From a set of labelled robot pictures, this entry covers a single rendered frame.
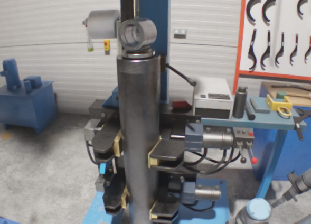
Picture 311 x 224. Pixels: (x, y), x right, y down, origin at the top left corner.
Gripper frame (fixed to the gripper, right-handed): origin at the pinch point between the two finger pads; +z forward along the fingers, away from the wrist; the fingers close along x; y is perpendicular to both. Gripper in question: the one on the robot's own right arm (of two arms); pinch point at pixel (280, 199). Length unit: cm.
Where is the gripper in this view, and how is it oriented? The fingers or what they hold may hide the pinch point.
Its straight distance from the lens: 143.6
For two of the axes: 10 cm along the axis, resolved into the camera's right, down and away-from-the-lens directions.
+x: 8.4, -1.3, 5.3
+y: 4.5, 7.1, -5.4
